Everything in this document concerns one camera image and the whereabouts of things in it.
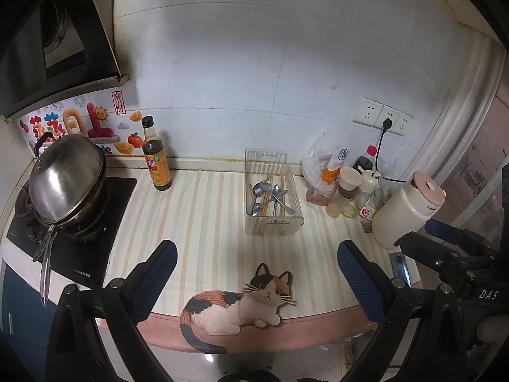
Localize clear plastic utensil container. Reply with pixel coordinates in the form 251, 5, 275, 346
244, 147, 305, 236

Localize blue phone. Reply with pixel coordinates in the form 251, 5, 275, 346
389, 252, 412, 287

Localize white and orange packet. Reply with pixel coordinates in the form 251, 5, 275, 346
321, 146, 352, 186

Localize colourful wall sticker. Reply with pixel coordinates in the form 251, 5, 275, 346
19, 89, 146, 156

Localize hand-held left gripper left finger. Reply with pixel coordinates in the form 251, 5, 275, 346
47, 239, 178, 382

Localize metal spoon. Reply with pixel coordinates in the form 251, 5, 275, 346
251, 189, 289, 216
247, 181, 273, 216
270, 184, 284, 217

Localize dark bottle with red cap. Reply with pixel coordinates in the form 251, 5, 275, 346
352, 145, 378, 176

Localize black gas stove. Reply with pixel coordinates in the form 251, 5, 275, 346
6, 177, 138, 289

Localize striped counter mat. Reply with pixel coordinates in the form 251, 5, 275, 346
93, 167, 398, 321

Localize cream kettle with pink lid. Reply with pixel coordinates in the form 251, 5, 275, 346
372, 170, 447, 251

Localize steel wok with lid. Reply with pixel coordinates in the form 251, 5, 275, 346
32, 159, 111, 307

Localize clear plastic bottle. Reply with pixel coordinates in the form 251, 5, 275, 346
374, 155, 400, 209

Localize white wall outlet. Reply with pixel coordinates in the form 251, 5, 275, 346
392, 111, 414, 136
374, 103, 402, 132
352, 96, 384, 126

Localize black range hood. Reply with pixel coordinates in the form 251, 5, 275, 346
0, 0, 131, 122

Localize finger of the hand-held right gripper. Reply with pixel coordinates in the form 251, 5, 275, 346
394, 231, 483, 286
424, 218, 509, 272

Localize cat shaped mat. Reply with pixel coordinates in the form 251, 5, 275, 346
180, 263, 299, 355

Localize red swirl label bottle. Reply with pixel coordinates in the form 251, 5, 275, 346
356, 203, 378, 223

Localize jar with cream lid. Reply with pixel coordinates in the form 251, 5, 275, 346
326, 166, 362, 219

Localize white spouted oil bottle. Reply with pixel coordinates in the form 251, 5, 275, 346
344, 169, 381, 219

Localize silver window frame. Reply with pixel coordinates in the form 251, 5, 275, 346
414, 32, 509, 231

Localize black power cable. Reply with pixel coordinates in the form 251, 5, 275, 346
375, 117, 412, 186

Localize stainless steel pot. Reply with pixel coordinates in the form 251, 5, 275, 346
29, 133, 107, 225

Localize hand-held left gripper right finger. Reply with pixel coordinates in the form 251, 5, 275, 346
337, 240, 468, 382

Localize clear plastic bag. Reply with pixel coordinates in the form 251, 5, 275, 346
301, 131, 346, 208

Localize blue cabinet front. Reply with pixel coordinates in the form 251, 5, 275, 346
0, 266, 52, 351

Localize soy sauce bottle orange label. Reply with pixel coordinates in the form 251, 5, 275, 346
142, 115, 173, 192

